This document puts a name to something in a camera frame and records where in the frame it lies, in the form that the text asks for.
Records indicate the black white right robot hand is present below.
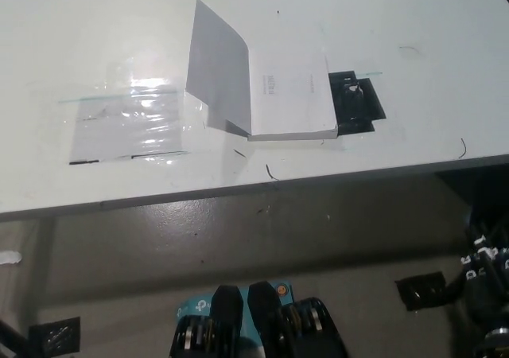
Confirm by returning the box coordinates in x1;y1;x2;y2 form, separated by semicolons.
447;226;509;332

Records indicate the white grey paperback manual book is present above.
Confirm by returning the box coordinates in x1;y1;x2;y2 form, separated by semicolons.
185;0;340;142

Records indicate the black floor plate right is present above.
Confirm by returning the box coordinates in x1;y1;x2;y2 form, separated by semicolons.
394;270;447;312

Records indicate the clear plastic zip bag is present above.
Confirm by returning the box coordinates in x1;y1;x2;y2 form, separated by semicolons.
58;89;192;165

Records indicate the thin black bar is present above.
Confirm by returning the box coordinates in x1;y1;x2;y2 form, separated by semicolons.
0;317;29;358

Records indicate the dark desk leg frame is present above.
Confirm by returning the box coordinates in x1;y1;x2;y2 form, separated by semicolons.
433;161;509;234

